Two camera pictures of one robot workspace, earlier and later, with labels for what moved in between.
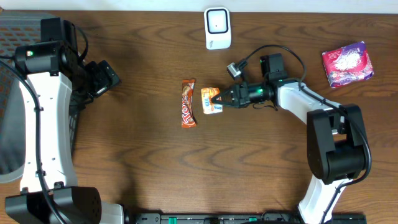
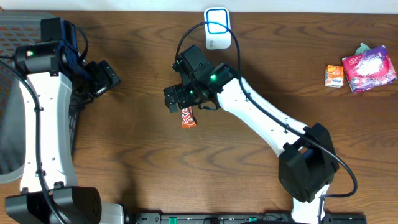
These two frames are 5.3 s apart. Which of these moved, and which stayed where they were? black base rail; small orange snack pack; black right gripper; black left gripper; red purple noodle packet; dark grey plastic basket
Moved: small orange snack pack; red purple noodle packet; black right gripper
Stayed: black base rail; black left gripper; dark grey plastic basket
